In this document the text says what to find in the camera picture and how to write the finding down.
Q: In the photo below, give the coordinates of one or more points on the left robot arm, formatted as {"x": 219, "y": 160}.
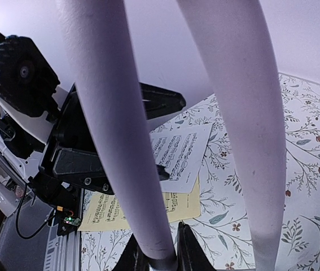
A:
{"x": 43, "y": 131}

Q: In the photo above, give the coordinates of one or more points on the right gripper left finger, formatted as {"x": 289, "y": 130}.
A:
{"x": 132, "y": 258}

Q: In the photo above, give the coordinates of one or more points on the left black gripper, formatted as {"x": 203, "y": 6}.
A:
{"x": 70, "y": 161}

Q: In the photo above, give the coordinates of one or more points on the floral tablecloth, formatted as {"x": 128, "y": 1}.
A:
{"x": 256, "y": 199}

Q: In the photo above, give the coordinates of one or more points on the white perforated music stand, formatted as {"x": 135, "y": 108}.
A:
{"x": 227, "y": 34}

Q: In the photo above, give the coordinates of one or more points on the white sheet music page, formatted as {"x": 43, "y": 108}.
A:
{"x": 180, "y": 152}

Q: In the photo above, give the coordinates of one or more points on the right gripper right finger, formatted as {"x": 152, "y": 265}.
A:
{"x": 190, "y": 254}

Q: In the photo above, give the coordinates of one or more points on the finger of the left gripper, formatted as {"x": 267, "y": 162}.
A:
{"x": 159, "y": 102}

